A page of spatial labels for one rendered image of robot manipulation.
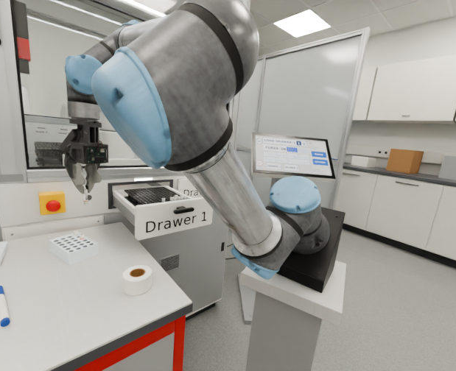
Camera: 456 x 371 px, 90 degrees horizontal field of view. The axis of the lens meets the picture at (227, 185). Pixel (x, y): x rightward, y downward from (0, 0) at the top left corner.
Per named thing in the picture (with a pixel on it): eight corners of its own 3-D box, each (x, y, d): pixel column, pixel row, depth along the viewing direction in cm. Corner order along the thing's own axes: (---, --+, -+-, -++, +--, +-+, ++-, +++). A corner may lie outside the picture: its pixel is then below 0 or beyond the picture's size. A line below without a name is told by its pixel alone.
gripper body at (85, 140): (81, 166, 60) (79, 119, 57) (65, 162, 64) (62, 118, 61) (109, 165, 66) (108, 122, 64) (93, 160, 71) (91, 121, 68)
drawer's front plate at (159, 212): (211, 224, 89) (214, 196, 87) (136, 241, 70) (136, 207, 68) (209, 222, 90) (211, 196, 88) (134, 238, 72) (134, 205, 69)
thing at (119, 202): (205, 219, 89) (207, 205, 88) (139, 232, 72) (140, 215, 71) (162, 194, 118) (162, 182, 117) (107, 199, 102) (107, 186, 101)
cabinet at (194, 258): (223, 306, 158) (233, 196, 141) (25, 413, 91) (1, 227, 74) (163, 248, 228) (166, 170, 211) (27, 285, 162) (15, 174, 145)
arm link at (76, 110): (61, 101, 61) (93, 105, 67) (62, 118, 62) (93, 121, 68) (76, 101, 57) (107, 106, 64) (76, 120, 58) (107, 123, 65)
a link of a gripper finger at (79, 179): (80, 198, 63) (80, 165, 61) (69, 193, 66) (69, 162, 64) (92, 196, 65) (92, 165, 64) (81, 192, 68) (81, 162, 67)
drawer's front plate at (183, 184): (222, 195, 133) (224, 177, 131) (178, 201, 114) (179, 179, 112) (221, 194, 134) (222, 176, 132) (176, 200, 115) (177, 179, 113)
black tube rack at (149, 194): (186, 213, 92) (187, 199, 91) (143, 221, 81) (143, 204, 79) (163, 199, 109) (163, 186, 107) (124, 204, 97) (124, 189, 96)
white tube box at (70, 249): (98, 254, 72) (98, 243, 71) (68, 265, 65) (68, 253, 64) (78, 241, 78) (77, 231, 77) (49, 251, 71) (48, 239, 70)
